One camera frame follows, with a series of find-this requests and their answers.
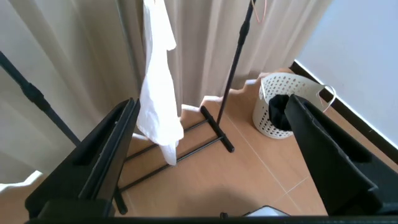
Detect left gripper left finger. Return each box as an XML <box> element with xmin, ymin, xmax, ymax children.
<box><xmin>24</xmin><ymin>98</ymin><xmax>141</xmax><ymax>218</ymax></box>

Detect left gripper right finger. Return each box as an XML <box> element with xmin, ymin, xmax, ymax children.
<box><xmin>285</xmin><ymin>94</ymin><xmax>398</xmax><ymax>217</ymax></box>

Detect black garment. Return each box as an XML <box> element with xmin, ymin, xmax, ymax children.
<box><xmin>268</xmin><ymin>94</ymin><xmax>293</xmax><ymax>131</ymax></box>

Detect white printed t-shirt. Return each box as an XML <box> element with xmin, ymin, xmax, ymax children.
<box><xmin>136</xmin><ymin>0</ymin><xmax>185</xmax><ymax>166</ymax></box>

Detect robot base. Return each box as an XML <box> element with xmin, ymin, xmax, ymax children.
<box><xmin>242</xmin><ymin>205</ymin><xmax>292</xmax><ymax>218</ymax></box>

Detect white laundry basket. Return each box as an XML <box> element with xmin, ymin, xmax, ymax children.
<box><xmin>252</xmin><ymin>72</ymin><xmax>337</xmax><ymax>140</ymax></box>

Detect black clothes rack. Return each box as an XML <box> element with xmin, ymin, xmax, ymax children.
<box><xmin>0</xmin><ymin>0</ymin><xmax>257</xmax><ymax>215</ymax></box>

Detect pink clothes hanger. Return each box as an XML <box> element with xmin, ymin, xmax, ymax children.
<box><xmin>251</xmin><ymin>0</ymin><xmax>267</xmax><ymax>24</ymax></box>

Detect beige curtain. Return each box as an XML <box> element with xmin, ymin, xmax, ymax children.
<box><xmin>0</xmin><ymin>0</ymin><xmax>332</xmax><ymax>184</ymax></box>

